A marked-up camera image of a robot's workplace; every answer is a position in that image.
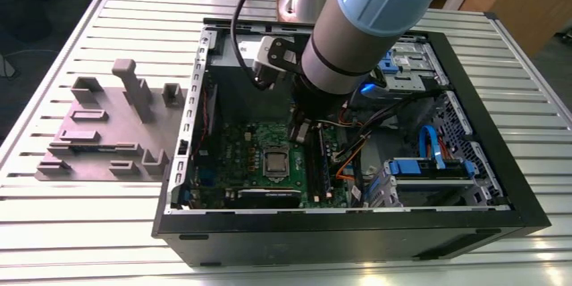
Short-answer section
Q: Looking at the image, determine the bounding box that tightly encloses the metal socket cover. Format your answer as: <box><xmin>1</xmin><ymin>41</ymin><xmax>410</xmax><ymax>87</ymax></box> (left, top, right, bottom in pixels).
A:
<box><xmin>261</xmin><ymin>145</ymin><xmax>293</xmax><ymax>180</ymax></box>

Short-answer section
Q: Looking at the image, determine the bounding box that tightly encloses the silver CPU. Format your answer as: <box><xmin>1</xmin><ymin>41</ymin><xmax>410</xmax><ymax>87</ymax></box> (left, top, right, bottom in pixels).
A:
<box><xmin>266</xmin><ymin>153</ymin><xmax>289</xmax><ymax>171</ymax></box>

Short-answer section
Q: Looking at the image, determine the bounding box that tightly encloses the black RAM slot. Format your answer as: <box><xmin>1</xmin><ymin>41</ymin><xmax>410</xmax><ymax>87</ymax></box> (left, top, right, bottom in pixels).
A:
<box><xmin>302</xmin><ymin>131</ymin><xmax>318</xmax><ymax>200</ymax></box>
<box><xmin>315</xmin><ymin>122</ymin><xmax>334</xmax><ymax>198</ymax></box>

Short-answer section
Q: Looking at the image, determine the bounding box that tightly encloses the green motherboard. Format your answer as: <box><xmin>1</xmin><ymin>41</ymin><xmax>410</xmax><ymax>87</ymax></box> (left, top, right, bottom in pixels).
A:
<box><xmin>189</xmin><ymin>119</ymin><xmax>353</xmax><ymax>210</ymax></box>

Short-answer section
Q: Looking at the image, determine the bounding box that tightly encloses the grey power supply unit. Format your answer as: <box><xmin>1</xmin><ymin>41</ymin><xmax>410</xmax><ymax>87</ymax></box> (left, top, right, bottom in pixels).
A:
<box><xmin>207</xmin><ymin>35</ymin><xmax>298</xmax><ymax>123</ymax></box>

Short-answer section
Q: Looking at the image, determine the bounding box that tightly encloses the blue drive carrier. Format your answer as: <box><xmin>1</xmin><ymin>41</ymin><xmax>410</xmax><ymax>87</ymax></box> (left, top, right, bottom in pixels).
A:
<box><xmin>378</xmin><ymin>50</ymin><xmax>399</xmax><ymax>75</ymax></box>

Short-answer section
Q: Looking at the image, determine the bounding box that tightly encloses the black graphics card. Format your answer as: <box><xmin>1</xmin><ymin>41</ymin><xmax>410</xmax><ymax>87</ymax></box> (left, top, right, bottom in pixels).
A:
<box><xmin>235</xmin><ymin>188</ymin><xmax>302</xmax><ymax>209</ymax></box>

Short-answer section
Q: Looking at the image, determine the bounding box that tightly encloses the metal drive cage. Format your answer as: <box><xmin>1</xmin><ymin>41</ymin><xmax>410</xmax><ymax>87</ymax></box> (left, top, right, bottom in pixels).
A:
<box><xmin>377</xmin><ymin>33</ymin><xmax>450</xmax><ymax>109</ymax></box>

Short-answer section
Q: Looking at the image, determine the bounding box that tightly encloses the hard disk in blue carrier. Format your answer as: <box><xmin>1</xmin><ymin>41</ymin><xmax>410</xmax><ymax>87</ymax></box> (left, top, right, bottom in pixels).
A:
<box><xmin>386</xmin><ymin>158</ymin><xmax>477</xmax><ymax>182</ymax></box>

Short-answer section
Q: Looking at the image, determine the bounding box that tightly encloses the metal disk bay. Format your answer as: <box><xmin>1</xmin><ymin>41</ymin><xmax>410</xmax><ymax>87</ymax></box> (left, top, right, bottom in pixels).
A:
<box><xmin>363</xmin><ymin>157</ymin><xmax>510</xmax><ymax>209</ymax></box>

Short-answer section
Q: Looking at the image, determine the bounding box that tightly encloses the black PC case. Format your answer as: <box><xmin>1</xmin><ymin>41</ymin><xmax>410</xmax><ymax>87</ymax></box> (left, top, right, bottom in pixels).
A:
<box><xmin>150</xmin><ymin>17</ymin><xmax>551</xmax><ymax>267</ymax></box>

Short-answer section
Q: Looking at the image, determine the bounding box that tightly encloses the grey parts rack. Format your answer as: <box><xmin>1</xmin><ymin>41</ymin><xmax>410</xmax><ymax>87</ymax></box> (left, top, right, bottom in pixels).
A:
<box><xmin>33</xmin><ymin>59</ymin><xmax>187</xmax><ymax>183</ymax></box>

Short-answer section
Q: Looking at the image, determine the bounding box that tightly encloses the RAM stick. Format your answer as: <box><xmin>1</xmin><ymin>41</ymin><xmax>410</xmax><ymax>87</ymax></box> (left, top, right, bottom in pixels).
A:
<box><xmin>65</xmin><ymin>145</ymin><xmax>119</xmax><ymax>153</ymax></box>

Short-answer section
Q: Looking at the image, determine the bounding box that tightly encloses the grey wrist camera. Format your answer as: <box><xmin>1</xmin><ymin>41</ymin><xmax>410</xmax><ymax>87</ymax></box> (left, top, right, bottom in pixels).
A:
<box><xmin>358</xmin><ymin>81</ymin><xmax>389</xmax><ymax>98</ymax></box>

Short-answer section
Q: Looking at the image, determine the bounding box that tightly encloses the black wire bundle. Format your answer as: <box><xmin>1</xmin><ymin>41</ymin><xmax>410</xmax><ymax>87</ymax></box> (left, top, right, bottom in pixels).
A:
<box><xmin>331</xmin><ymin>93</ymin><xmax>442</xmax><ymax>163</ymax></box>

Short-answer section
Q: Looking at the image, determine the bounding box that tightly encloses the orange wire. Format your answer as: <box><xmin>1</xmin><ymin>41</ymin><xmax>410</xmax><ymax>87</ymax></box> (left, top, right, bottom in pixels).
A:
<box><xmin>334</xmin><ymin>147</ymin><xmax>365</xmax><ymax>182</ymax></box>

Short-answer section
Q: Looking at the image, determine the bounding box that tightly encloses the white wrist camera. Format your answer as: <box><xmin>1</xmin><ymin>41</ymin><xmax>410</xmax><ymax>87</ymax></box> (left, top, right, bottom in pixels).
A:
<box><xmin>251</xmin><ymin>35</ymin><xmax>298</xmax><ymax>91</ymax></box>

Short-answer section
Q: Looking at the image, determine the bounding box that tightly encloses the blue data wire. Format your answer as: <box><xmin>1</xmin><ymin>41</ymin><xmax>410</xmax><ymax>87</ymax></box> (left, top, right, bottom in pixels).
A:
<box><xmin>418</xmin><ymin>125</ymin><xmax>447</xmax><ymax>169</ymax></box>

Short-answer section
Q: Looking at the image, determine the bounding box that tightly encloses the black camera cable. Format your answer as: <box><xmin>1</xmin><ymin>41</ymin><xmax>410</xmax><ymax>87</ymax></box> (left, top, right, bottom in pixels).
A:
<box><xmin>231</xmin><ymin>0</ymin><xmax>279</xmax><ymax>92</ymax></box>

